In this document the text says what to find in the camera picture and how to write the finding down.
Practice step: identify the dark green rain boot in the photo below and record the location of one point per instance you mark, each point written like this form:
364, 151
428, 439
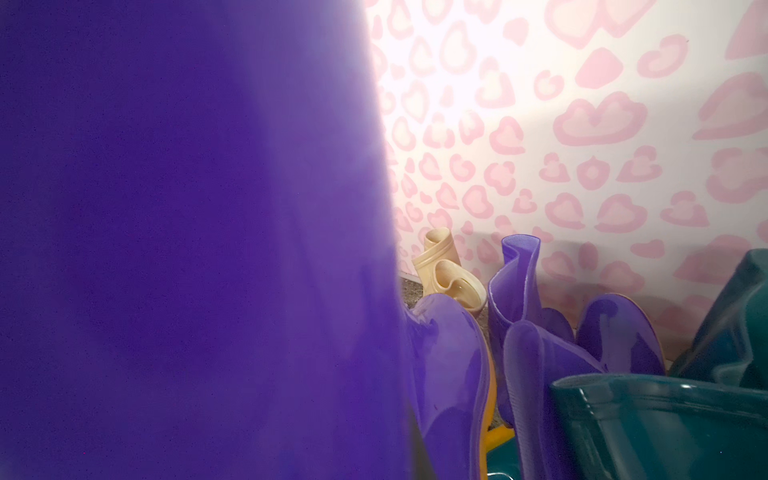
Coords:
730, 346
653, 427

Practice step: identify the dark green rain boot front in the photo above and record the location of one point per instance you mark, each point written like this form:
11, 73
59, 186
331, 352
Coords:
653, 427

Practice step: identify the purple rain boot lying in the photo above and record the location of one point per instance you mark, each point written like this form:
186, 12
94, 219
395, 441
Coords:
613, 328

